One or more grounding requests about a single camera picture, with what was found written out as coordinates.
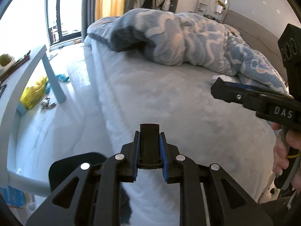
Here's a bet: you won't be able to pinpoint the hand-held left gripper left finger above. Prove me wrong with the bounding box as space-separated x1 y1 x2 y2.
25 131 141 226

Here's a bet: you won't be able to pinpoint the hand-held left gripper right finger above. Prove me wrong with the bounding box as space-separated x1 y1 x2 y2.
159 132 275 226

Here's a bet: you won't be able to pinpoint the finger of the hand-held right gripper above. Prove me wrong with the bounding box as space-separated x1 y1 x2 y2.
223 81 293 100
210 77 267 113

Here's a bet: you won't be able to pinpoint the black plastic holder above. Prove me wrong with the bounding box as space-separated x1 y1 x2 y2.
137 123 164 170

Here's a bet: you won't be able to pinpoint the person's right hand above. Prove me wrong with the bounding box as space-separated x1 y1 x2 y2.
271 123 301 176

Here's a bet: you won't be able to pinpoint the beige padded headboard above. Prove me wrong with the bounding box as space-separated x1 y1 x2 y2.
222 9 289 86

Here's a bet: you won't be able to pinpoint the bed with grey sheet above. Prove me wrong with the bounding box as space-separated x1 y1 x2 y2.
83 8 290 226

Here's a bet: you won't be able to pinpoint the blue patterned fleece blanket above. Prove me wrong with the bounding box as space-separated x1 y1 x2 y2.
87 8 289 95

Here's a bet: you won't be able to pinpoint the white dressing table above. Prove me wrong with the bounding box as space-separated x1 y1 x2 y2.
196 0 227 23

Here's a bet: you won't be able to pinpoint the round mirror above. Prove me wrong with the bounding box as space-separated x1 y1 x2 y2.
210 0 229 14

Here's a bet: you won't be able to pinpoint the metal key bunch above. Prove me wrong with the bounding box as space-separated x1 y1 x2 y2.
40 96 57 110

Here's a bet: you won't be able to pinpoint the blue plush toy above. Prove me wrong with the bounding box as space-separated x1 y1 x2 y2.
45 73 71 94

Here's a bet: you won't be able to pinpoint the person's dark clothing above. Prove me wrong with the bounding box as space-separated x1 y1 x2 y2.
259 193 301 226

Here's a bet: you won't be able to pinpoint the yellow plastic bag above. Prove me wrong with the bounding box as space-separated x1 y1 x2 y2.
19 76 49 110

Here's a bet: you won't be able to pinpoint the blue printed bag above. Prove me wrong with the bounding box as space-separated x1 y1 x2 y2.
0 186 31 209

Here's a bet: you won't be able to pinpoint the brown wooden sticks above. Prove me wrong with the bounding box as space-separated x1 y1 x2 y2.
0 50 31 83

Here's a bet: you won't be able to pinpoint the grey curtain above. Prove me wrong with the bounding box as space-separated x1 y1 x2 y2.
81 0 100 41

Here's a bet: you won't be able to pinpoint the green fuzzy plant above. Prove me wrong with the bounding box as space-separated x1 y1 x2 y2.
0 53 15 67

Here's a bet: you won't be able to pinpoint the dark framed window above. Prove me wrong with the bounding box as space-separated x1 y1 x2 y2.
45 0 85 50

